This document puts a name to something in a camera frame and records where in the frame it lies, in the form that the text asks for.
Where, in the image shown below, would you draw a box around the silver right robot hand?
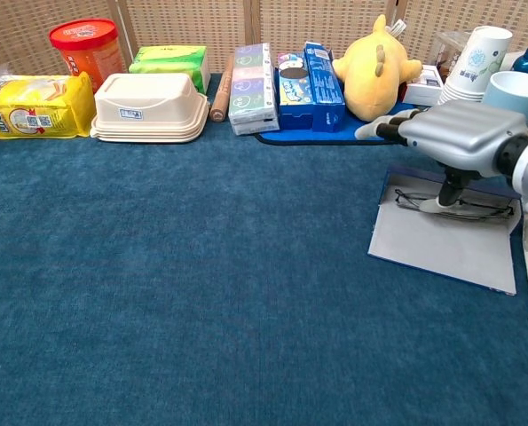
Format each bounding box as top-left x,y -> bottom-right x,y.
354,99 -> 528,217

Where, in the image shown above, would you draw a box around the black eyeglasses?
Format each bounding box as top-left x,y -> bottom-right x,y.
394,188 -> 516,219

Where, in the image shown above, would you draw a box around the small white red-print box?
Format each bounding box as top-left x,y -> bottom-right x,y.
400,64 -> 445,107

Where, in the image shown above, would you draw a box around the light blue mug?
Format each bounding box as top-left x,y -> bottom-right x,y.
481,70 -> 528,128

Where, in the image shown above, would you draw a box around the stack of white paper cups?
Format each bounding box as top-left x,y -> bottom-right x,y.
434,25 -> 513,107

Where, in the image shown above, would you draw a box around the clear box of brown snacks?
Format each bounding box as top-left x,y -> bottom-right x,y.
429,31 -> 473,83

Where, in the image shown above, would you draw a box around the yellow plush toy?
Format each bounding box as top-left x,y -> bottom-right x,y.
332,14 -> 423,122

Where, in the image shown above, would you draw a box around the dark blue biscuit box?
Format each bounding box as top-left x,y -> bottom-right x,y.
303,41 -> 347,133

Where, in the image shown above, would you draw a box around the blue cloth mat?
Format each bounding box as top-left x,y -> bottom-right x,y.
254,101 -> 424,146

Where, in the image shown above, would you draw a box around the blue cartoon cookie box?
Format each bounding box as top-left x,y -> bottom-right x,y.
275,51 -> 314,130

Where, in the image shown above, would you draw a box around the pastel multicolour tissue pack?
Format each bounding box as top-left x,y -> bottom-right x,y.
227,42 -> 280,136

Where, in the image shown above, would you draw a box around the wooden rolling pin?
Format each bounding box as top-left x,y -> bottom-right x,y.
209,55 -> 236,123

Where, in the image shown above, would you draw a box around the green tissue pack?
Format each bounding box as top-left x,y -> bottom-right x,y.
128,44 -> 212,95

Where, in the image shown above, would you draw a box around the woven folding screen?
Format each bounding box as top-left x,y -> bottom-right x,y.
0,0 -> 528,76

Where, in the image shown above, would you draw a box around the beige plastic lunch box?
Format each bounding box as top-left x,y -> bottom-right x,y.
90,73 -> 210,144

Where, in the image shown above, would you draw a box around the orange tub with red lid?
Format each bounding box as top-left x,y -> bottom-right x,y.
49,18 -> 127,94

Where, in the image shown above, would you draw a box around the yellow snack package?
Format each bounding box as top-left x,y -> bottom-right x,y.
0,71 -> 97,140

